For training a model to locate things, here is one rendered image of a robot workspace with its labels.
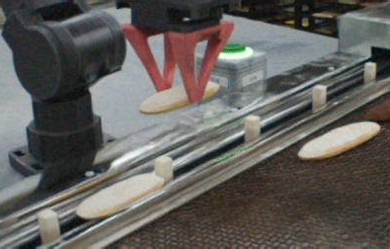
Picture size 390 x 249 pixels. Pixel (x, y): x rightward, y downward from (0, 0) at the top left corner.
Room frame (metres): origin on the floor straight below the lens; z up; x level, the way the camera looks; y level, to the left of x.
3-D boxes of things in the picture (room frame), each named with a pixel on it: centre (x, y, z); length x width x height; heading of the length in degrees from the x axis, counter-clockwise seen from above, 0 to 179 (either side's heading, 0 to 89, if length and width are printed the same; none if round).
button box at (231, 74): (0.87, 0.03, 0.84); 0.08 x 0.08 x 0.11; 53
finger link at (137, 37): (0.60, 0.08, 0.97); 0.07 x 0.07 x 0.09; 53
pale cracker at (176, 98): (0.60, 0.07, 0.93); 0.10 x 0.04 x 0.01; 143
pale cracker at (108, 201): (0.54, 0.12, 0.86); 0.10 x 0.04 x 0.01; 143
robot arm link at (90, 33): (0.68, 0.20, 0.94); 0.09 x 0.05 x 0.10; 59
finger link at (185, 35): (0.60, 0.07, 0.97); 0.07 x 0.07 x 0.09; 53
